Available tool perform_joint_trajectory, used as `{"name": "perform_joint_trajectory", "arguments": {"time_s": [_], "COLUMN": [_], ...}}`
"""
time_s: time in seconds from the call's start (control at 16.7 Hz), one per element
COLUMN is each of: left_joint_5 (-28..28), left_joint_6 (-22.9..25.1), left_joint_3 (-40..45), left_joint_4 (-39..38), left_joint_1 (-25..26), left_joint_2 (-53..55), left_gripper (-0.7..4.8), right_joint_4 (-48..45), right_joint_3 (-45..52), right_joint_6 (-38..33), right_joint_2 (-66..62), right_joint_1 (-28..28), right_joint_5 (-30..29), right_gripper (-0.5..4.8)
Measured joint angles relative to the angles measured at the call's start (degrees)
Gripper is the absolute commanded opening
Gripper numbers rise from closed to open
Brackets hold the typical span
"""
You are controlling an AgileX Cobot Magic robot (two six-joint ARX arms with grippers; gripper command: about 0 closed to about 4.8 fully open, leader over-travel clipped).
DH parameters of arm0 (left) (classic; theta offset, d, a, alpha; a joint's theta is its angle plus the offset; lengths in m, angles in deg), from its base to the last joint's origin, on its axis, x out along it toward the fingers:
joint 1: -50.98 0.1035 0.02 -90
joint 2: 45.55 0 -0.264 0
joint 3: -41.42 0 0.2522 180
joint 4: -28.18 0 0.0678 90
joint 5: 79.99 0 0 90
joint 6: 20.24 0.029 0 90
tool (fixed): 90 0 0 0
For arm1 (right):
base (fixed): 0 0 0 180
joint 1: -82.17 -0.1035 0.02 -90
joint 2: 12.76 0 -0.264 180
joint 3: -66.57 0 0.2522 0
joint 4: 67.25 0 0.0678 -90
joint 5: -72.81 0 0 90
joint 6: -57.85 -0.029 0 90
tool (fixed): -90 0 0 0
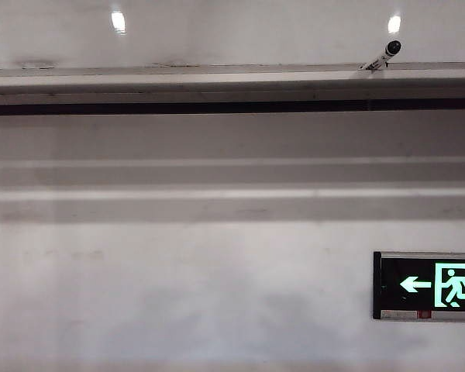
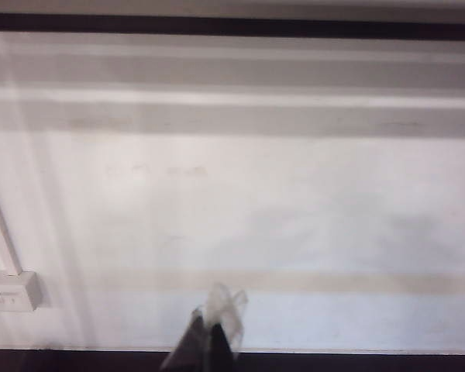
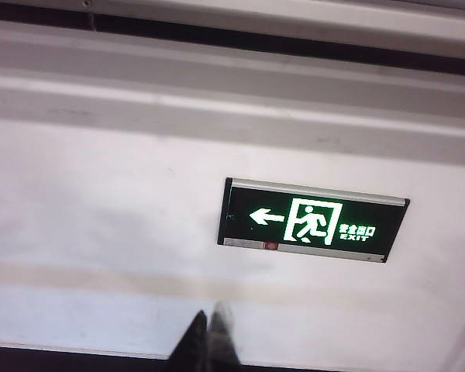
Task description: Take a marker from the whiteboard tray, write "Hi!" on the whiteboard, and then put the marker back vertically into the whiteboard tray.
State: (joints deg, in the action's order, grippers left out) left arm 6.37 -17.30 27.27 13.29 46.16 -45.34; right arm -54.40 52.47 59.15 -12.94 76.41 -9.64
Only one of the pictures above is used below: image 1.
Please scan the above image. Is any white marker with barcode label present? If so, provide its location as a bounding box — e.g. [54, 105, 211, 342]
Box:
[358, 39, 403, 72]

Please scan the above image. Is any aluminium whiteboard tray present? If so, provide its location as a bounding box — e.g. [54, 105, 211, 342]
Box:
[0, 61, 465, 117]

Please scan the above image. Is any green emergency exit sign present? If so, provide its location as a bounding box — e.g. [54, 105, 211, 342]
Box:
[373, 250, 465, 322]

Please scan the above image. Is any white whiteboard with aluminium frame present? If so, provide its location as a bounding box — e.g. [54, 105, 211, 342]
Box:
[0, 0, 465, 71]

